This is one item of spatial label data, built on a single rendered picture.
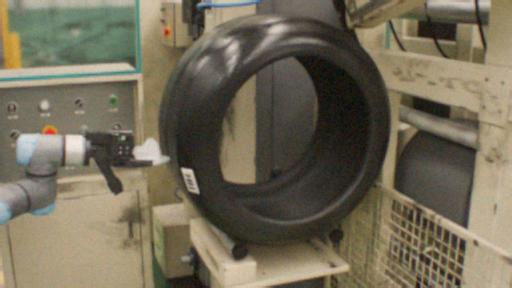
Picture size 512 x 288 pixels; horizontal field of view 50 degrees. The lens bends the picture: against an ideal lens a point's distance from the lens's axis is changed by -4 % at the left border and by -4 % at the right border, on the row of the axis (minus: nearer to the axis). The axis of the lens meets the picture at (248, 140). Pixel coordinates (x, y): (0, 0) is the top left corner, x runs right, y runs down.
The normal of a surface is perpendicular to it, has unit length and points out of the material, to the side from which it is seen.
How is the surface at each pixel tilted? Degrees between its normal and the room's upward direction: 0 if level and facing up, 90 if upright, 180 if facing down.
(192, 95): 71
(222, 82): 84
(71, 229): 90
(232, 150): 90
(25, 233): 90
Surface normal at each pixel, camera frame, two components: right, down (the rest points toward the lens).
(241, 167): 0.34, 0.23
